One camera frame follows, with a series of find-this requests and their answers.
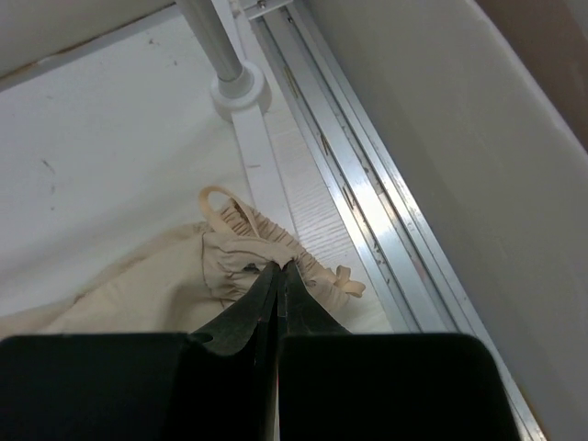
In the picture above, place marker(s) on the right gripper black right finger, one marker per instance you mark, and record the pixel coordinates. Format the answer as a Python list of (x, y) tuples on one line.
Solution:
[(335, 385)]

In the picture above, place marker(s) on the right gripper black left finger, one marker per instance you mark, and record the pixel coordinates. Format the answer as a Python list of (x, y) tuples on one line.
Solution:
[(217, 383)]

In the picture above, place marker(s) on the beige trousers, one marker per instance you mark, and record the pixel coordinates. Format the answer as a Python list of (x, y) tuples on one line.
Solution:
[(185, 277)]

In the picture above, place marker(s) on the white clothes rack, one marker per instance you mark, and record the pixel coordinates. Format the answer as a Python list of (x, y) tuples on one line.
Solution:
[(241, 95)]

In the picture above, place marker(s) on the aluminium table edge rail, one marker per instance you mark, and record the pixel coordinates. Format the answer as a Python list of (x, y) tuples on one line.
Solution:
[(416, 285)]

